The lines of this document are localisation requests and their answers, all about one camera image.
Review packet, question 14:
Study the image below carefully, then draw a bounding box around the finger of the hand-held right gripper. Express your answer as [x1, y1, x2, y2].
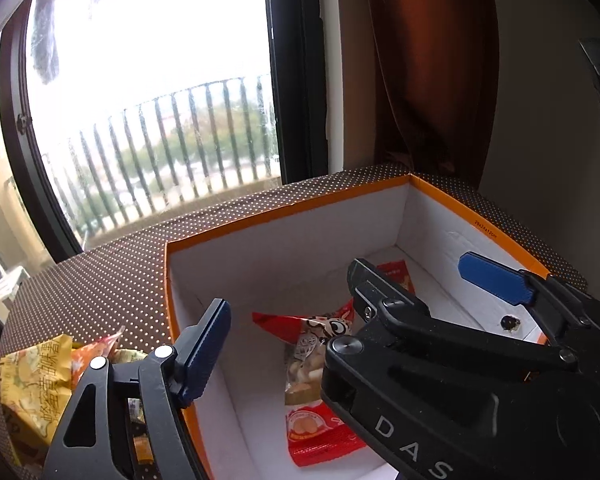
[322, 258, 501, 441]
[458, 252, 600, 373]

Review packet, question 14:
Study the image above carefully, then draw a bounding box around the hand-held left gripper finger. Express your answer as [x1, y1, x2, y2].
[42, 298, 232, 480]

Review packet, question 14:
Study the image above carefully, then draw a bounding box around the orange cardboard box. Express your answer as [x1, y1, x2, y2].
[164, 172, 553, 480]

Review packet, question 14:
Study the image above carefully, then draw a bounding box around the orange snack packet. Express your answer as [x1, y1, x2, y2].
[70, 327, 127, 393]

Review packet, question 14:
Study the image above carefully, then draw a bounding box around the red cartoon snack packet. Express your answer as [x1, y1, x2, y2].
[251, 302, 368, 468]

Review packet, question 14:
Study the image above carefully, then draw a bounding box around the brown polka-dot tablecloth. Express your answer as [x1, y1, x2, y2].
[0, 162, 588, 480]

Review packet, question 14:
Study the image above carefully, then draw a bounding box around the yellow-green snack packet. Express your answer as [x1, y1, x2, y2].
[0, 335, 78, 448]

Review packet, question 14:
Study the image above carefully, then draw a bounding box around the balcony railing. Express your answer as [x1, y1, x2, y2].
[42, 74, 281, 241]

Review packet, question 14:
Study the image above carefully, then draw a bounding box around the brown curtain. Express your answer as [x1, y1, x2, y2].
[362, 0, 501, 186]

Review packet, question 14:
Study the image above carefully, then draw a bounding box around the grey hanging cloth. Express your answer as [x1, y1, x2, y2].
[30, 0, 126, 86]

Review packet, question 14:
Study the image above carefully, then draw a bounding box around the black window frame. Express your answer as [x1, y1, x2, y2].
[0, 0, 331, 266]

